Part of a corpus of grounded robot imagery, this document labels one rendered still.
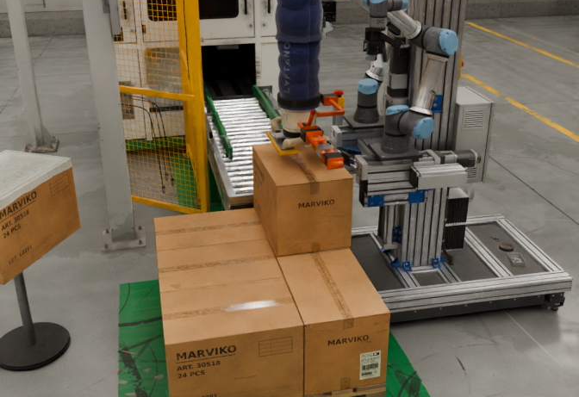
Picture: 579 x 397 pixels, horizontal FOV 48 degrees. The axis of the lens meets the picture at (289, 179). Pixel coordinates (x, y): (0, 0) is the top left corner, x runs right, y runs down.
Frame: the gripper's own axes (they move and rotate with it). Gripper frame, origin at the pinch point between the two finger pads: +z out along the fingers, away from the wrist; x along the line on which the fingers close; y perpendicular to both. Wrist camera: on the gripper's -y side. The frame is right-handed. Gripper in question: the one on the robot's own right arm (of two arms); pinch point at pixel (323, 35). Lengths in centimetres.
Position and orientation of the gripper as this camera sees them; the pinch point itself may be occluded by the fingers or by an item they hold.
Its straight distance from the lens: 392.3
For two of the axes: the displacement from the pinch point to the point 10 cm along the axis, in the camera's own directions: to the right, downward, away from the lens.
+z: 0.1, 9.2, 4.0
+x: 0.0, -4.0, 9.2
